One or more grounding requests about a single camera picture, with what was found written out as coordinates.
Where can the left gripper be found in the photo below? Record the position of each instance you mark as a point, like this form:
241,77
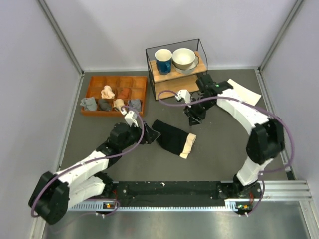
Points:
150,135

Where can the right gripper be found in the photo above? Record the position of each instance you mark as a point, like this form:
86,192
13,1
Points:
194,118

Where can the black underwear cream waistband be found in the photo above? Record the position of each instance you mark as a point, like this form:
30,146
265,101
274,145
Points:
174,140

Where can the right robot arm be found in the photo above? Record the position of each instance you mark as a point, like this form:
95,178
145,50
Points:
266,135

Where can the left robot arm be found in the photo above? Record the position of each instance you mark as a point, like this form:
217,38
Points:
57,192

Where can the blue striped rolled cloth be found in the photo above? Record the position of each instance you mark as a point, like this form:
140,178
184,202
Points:
135,104

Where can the cream rolled cloth lower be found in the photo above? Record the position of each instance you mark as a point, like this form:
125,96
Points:
118,104

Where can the cream rolled cloth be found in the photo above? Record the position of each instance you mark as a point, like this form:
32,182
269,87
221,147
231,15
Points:
118,104
107,93

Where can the orange rolled cloth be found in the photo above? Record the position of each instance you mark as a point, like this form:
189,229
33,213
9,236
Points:
123,93

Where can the white scalloped dish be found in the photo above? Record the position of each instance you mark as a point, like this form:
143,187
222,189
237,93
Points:
190,69

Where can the white square plate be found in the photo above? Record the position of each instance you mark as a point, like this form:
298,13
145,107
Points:
244,93

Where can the dark grey rolled cloth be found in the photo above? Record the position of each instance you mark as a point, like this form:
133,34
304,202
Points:
104,105

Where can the wooden compartment organizer tray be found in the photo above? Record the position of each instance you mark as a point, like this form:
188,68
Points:
137,84

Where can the cream rolled cloth upper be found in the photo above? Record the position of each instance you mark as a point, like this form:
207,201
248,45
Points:
107,93

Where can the cream ceramic bowl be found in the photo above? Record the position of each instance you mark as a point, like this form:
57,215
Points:
183,58

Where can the grey striped rolled cloth left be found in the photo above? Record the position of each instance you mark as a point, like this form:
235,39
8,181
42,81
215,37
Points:
89,104

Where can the blue ceramic mug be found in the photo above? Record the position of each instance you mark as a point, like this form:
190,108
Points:
163,61

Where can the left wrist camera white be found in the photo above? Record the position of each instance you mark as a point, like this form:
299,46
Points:
130,116

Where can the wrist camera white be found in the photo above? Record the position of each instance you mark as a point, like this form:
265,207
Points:
183,95
130,116

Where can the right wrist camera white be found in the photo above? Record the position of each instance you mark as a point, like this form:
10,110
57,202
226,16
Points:
183,95

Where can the black wire wooden shelf rack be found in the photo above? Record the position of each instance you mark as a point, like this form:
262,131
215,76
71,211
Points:
163,85

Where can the aluminium frame rail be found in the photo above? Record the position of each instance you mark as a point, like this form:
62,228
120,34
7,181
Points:
281,190

